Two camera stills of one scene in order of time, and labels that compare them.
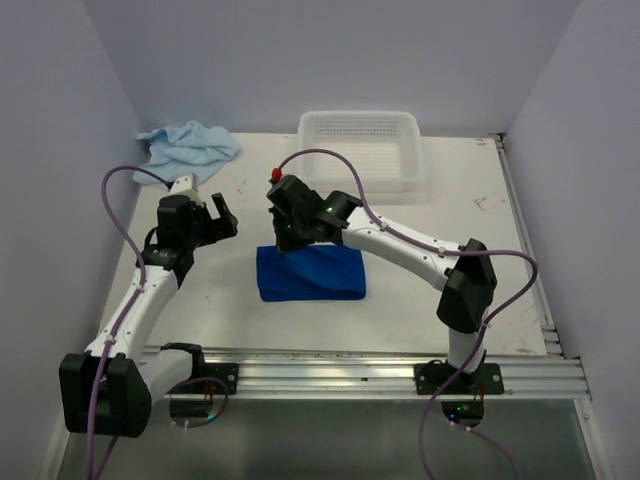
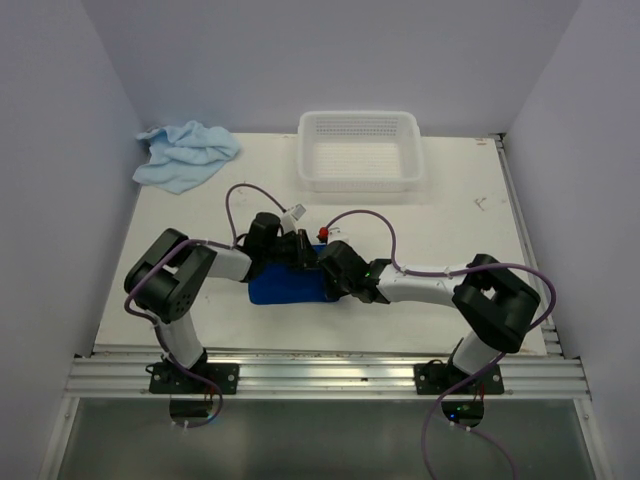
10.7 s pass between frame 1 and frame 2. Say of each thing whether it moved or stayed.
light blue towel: stayed
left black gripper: moved
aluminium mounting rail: stayed
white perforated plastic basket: stayed
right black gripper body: moved
